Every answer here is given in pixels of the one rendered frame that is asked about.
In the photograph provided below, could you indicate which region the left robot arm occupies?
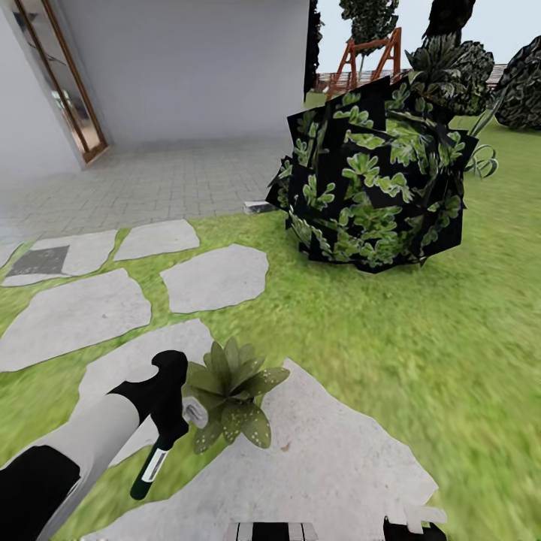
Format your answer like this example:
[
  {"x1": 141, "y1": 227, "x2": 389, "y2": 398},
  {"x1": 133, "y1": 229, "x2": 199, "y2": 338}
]
[{"x1": 0, "y1": 350, "x2": 208, "y2": 541}]

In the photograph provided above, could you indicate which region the insectifuge atomizer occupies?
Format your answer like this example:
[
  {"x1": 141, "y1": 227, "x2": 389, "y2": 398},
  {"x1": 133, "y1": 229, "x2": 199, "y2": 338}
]
[{"x1": 130, "y1": 434, "x2": 169, "y2": 500}]

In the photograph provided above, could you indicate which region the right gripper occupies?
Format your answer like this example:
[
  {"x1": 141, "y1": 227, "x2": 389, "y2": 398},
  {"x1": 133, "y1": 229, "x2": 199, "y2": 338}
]
[{"x1": 384, "y1": 516, "x2": 444, "y2": 541}]

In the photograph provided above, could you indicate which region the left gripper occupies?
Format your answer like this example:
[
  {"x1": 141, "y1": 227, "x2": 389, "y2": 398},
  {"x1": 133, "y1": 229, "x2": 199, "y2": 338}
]
[{"x1": 150, "y1": 398, "x2": 189, "y2": 446}]

